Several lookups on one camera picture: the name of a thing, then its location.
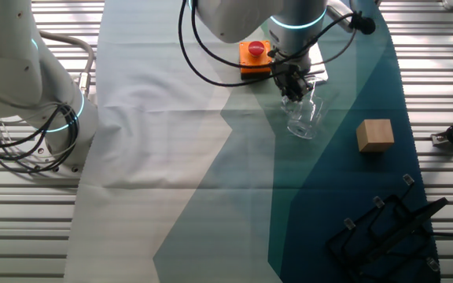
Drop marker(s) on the blue green white tablecloth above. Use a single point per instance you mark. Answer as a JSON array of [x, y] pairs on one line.
[[211, 157]]

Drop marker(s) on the silver digital kitchen scale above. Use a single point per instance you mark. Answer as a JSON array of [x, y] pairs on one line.
[[317, 57]]

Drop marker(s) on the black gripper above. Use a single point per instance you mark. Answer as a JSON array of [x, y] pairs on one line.
[[291, 74]]

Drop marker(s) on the wooden cube block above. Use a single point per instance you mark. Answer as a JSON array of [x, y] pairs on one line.
[[375, 135]]

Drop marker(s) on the grey corrugated robot conduit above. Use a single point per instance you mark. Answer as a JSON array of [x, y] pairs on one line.
[[87, 59]]

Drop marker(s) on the orange emergency stop button box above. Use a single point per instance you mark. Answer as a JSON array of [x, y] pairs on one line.
[[255, 59]]

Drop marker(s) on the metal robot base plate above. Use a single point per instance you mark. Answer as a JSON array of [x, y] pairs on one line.
[[39, 153]]

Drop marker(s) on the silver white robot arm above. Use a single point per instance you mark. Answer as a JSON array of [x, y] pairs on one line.
[[34, 90]]

